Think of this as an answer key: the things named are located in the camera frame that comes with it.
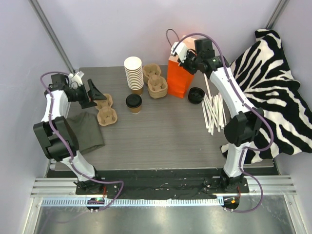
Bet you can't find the single cardboard cup carrier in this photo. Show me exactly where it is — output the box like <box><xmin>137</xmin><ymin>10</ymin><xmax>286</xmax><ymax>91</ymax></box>
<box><xmin>95</xmin><ymin>94</ymin><xmax>117</xmax><ymax>126</ymax></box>

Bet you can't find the orange paper bag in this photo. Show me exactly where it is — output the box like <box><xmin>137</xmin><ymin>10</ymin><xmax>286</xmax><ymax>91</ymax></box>
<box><xmin>165</xmin><ymin>28</ymin><xmax>195</xmax><ymax>99</ymax></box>

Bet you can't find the black plastic cup lid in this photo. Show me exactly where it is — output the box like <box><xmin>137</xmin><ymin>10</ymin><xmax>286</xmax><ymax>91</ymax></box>
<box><xmin>125</xmin><ymin>94</ymin><xmax>142</xmax><ymax>108</ymax></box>

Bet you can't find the brown paper coffee cup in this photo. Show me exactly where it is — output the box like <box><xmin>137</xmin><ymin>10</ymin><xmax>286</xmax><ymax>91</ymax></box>
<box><xmin>128</xmin><ymin>106</ymin><xmax>142</xmax><ymax>114</ymax></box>

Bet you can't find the cardboard cup carrier stack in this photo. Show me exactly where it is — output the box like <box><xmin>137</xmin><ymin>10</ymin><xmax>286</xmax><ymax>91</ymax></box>
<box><xmin>143</xmin><ymin>63</ymin><xmax>168</xmax><ymax>99</ymax></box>

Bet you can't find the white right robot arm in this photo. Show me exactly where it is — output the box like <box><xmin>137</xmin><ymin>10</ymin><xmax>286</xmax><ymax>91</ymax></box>
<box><xmin>171</xmin><ymin>39</ymin><xmax>264</xmax><ymax>193</ymax></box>

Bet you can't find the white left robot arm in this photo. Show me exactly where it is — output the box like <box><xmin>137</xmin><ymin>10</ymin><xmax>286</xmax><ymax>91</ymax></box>
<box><xmin>33</xmin><ymin>71</ymin><xmax>106</xmax><ymax>195</ymax></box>

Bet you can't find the olive green cloth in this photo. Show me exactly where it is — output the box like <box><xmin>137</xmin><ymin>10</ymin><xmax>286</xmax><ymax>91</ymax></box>
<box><xmin>67</xmin><ymin>112</ymin><xmax>105</xmax><ymax>155</ymax></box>

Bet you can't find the stack of black lids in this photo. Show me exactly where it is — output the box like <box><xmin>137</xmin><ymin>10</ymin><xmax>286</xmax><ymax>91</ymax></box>
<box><xmin>188</xmin><ymin>87</ymin><xmax>205</xmax><ymax>104</ymax></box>

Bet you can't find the stack of paper cups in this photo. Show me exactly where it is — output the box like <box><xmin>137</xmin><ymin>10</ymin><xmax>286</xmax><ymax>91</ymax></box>
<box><xmin>124</xmin><ymin>57</ymin><xmax>144</xmax><ymax>96</ymax></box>

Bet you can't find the pile of wrapped straws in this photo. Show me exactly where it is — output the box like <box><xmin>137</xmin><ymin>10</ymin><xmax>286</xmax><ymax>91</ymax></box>
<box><xmin>201</xmin><ymin>74</ymin><xmax>227</xmax><ymax>136</ymax></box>

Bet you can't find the zebra print blanket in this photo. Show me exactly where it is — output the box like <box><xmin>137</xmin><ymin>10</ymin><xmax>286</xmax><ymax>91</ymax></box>
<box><xmin>230</xmin><ymin>29</ymin><xmax>312</xmax><ymax>164</ymax></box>

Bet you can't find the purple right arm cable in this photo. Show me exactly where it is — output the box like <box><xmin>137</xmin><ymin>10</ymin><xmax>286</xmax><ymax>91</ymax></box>
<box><xmin>175</xmin><ymin>33</ymin><xmax>274</xmax><ymax>213</ymax></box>

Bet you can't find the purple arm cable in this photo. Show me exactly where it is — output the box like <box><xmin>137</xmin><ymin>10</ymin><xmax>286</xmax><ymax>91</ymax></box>
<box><xmin>40</xmin><ymin>71</ymin><xmax>125</xmax><ymax>224</ymax></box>
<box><xmin>175</xmin><ymin>33</ymin><xmax>274</xmax><ymax>213</ymax></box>

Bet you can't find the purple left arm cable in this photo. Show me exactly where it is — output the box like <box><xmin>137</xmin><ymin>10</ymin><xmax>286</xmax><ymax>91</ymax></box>
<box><xmin>40</xmin><ymin>71</ymin><xmax>125</xmax><ymax>224</ymax></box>

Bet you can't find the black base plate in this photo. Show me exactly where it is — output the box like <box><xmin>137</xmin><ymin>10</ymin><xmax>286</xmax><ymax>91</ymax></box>
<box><xmin>75</xmin><ymin>168</ymin><xmax>251</xmax><ymax>199</ymax></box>

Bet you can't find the white slotted cable duct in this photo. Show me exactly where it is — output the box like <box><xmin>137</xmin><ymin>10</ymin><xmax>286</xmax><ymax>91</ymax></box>
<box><xmin>41</xmin><ymin>196</ymin><xmax>224</xmax><ymax>207</ymax></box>

